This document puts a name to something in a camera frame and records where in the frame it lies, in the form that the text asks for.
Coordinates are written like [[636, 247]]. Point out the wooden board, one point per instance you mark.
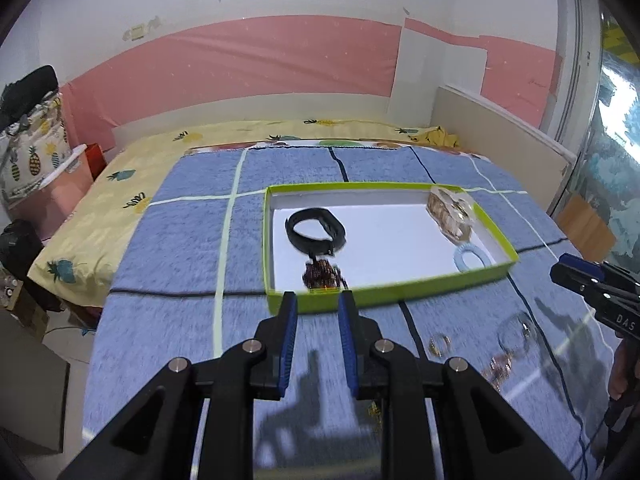
[[585, 227]]

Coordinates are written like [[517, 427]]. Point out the wall socket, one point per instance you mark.
[[137, 31]]

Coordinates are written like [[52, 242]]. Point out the small gold pendant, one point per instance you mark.
[[375, 410]]

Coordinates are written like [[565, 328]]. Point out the person's right hand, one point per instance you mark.
[[624, 370]]

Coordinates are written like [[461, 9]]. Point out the red box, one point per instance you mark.
[[95, 160]]

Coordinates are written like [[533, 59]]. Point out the black bag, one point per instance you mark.
[[30, 87]]

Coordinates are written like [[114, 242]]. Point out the green shallow cardboard box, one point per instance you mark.
[[400, 297]]

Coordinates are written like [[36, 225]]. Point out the pineapple print storage bag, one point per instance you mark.
[[35, 155]]

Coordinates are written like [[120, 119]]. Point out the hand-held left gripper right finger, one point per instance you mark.
[[348, 340]]

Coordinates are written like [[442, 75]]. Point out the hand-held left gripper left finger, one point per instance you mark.
[[287, 340]]

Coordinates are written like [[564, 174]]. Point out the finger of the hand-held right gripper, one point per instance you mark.
[[580, 265], [570, 282]]

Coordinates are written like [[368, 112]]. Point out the glass sliding door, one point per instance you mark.
[[610, 135]]

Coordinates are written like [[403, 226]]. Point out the clear bag of gold jewelry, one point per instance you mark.
[[450, 212]]

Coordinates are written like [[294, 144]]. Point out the beige bed side panel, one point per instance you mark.
[[500, 130]]

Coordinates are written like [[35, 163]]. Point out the yellow pineapple bed sheet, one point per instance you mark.
[[100, 220]]

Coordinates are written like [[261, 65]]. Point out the black wristband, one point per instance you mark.
[[300, 237]]

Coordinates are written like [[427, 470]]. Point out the blue checked blanket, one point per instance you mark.
[[175, 260]]

